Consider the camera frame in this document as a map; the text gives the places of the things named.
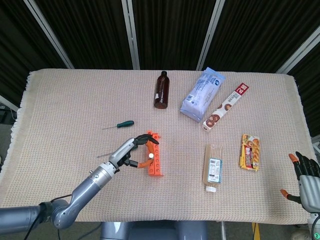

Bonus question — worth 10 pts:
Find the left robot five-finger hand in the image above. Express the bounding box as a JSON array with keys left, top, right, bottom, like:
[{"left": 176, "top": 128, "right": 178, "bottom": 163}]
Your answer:
[{"left": 108, "top": 134, "right": 160, "bottom": 173}]

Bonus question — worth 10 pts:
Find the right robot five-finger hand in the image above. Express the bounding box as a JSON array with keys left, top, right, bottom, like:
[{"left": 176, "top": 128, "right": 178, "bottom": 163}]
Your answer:
[{"left": 279, "top": 151, "right": 320, "bottom": 213}]

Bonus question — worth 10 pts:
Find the green and black handle screwdriver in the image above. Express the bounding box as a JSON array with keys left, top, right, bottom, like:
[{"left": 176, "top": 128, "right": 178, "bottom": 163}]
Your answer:
[{"left": 96, "top": 145, "right": 138, "bottom": 159}]

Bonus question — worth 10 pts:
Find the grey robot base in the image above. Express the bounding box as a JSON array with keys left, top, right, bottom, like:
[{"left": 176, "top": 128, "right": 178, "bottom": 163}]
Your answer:
[{"left": 99, "top": 221, "right": 209, "bottom": 240}]

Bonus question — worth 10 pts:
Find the orange plastic tool holder block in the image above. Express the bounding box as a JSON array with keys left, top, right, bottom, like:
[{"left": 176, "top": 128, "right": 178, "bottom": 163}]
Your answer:
[{"left": 146, "top": 129, "right": 165, "bottom": 178}]

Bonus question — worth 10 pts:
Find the beige woven tablecloth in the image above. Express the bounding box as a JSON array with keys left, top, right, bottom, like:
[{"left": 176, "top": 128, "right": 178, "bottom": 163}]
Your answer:
[{"left": 0, "top": 68, "right": 312, "bottom": 225}]

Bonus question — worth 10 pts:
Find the brown plastic bottle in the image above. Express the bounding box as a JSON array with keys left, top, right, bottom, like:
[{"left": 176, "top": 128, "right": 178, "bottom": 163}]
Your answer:
[{"left": 153, "top": 70, "right": 171, "bottom": 110}]

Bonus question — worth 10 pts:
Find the yellow snack packet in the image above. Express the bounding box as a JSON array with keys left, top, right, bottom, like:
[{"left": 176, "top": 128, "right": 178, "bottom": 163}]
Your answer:
[{"left": 238, "top": 133, "right": 261, "bottom": 173}]

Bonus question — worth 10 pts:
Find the clear bottle of wooden sticks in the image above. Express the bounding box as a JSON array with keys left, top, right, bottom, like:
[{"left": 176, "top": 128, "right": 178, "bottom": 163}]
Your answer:
[{"left": 201, "top": 143, "right": 224, "bottom": 193}]

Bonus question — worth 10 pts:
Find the blue and white pouch pack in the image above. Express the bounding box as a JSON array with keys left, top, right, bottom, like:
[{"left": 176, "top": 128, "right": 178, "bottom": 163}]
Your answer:
[{"left": 179, "top": 66, "right": 227, "bottom": 123}]

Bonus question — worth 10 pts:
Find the black pleated curtain panel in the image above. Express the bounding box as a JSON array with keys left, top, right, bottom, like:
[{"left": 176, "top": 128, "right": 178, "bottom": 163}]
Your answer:
[
  {"left": 203, "top": 0, "right": 320, "bottom": 74},
  {"left": 287, "top": 47, "right": 320, "bottom": 138},
  {"left": 0, "top": 0, "right": 69, "bottom": 106},
  {"left": 132, "top": 0, "right": 216, "bottom": 71},
  {"left": 33, "top": 0, "right": 134, "bottom": 70}
]

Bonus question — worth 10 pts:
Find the long red white biscuit box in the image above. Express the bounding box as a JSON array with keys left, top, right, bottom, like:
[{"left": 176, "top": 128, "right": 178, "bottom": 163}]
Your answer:
[{"left": 201, "top": 82, "right": 251, "bottom": 134}]

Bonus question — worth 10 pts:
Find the small green handle screwdriver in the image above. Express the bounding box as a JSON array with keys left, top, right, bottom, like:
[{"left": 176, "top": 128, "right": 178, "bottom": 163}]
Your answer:
[{"left": 101, "top": 120, "right": 135, "bottom": 130}]

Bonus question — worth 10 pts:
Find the grey metal partition post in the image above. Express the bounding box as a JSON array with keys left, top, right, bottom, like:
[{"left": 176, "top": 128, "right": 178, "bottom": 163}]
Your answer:
[
  {"left": 195, "top": 0, "right": 226, "bottom": 71},
  {"left": 23, "top": 0, "right": 75, "bottom": 70},
  {"left": 121, "top": 0, "right": 141, "bottom": 71},
  {"left": 275, "top": 32, "right": 320, "bottom": 74},
  {"left": 0, "top": 95, "right": 20, "bottom": 113}
]

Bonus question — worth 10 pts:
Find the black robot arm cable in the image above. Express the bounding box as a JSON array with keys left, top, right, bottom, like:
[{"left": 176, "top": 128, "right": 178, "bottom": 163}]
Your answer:
[{"left": 24, "top": 194, "right": 70, "bottom": 240}]

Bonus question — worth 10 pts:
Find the dark box with cable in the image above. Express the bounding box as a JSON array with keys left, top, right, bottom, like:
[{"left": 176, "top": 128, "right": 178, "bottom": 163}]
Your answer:
[{"left": 0, "top": 104, "right": 16, "bottom": 125}]

